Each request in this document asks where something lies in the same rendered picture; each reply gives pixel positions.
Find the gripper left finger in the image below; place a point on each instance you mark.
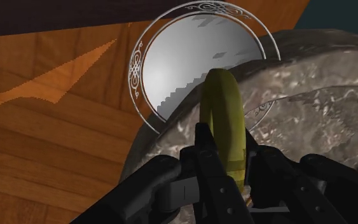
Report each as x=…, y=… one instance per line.
x=209, y=173

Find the green yellow banana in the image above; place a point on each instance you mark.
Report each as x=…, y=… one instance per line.
x=222, y=108

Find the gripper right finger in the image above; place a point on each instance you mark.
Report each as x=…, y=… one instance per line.
x=290, y=183

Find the grey marbled bowl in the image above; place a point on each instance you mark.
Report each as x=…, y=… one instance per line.
x=309, y=130

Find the silver ornamented plate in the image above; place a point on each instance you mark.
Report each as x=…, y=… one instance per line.
x=181, y=62

